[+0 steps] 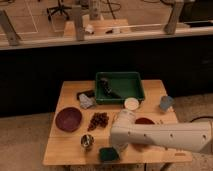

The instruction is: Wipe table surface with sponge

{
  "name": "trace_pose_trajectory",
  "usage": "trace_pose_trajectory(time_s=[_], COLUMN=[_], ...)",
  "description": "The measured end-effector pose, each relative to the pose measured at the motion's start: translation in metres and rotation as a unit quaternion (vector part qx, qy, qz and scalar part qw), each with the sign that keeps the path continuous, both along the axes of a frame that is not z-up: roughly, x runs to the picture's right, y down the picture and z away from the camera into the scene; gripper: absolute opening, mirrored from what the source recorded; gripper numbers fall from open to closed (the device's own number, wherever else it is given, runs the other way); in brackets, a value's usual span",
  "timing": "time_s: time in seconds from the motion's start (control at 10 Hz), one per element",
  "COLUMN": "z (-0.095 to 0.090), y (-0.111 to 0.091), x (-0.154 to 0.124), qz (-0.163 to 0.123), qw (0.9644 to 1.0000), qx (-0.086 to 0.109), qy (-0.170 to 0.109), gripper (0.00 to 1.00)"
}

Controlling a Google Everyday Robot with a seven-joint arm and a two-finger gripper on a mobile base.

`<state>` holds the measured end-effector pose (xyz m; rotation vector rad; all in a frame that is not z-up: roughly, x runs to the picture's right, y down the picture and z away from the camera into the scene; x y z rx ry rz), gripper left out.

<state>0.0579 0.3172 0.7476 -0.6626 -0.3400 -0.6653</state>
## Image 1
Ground crumpled grey cloth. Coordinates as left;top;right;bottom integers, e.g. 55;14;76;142
79;94;95;109

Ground light blue cup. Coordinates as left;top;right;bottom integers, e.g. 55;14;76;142
159;96;174;111

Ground wooden table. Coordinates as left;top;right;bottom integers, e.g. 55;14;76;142
43;80;192;165

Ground maroon bowl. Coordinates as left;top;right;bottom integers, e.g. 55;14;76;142
55;107;82;132

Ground dark green sponge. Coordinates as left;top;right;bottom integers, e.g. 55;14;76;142
99;147;119;162

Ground black flat object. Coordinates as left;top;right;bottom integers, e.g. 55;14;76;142
76;90;95;100

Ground bunch of dark grapes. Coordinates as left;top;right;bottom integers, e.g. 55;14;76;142
87;112;109;131

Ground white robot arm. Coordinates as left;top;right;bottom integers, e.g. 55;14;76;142
109;109;213;155

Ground black cable on floor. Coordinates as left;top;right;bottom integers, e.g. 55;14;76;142
189;115;213;123

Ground dark object in bin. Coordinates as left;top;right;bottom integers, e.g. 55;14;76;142
100;78;119;98

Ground white round container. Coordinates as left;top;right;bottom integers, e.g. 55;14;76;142
124;97;139;110

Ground small metal cup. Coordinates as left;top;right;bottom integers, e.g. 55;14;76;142
81;134;94;149

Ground green plastic bin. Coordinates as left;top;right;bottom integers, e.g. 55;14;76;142
95;72;145;105

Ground black office chair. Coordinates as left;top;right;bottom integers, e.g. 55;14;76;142
46;0;71;20

